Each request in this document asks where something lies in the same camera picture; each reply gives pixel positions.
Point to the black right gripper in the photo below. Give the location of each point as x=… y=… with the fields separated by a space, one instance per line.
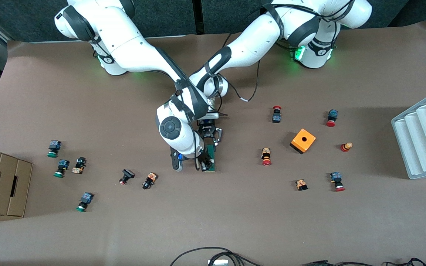
x=202 y=159

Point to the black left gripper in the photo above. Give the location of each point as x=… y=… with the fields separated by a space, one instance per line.
x=207 y=130

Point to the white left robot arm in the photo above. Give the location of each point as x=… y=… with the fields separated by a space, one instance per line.
x=257 y=40

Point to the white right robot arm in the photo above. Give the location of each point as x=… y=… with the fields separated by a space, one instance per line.
x=131 y=40

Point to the red mushroom button orange block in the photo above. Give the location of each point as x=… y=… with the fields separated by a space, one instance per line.
x=266 y=153

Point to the small red button blue block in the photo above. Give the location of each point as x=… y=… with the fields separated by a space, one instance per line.
x=276 y=118

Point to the orange contact block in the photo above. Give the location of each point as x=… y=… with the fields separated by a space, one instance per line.
x=301 y=184

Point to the red mushroom button blue block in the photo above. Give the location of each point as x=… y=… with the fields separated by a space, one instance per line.
x=335 y=177
x=332 y=114

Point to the red yellow button head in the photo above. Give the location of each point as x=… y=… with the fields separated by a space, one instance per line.
x=345 y=147

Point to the brown cardboard divider box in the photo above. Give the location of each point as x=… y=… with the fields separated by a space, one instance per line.
x=4 y=173

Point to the white ribbed plastic tray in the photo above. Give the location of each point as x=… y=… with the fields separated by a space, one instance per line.
x=420 y=155

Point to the black knob selector switch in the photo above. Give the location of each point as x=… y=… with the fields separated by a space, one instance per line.
x=150 y=179
x=80 y=162

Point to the black square pushbutton switch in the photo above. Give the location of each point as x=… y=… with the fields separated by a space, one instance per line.
x=128 y=173

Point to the orange button enclosure box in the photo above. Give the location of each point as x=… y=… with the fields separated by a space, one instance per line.
x=305 y=145

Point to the green mushroom pushbutton switch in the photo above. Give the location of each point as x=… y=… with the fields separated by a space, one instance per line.
x=86 y=197
x=63 y=163
x=54 y=145

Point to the black divider post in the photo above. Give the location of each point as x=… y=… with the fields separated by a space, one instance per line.
x=198 y=14

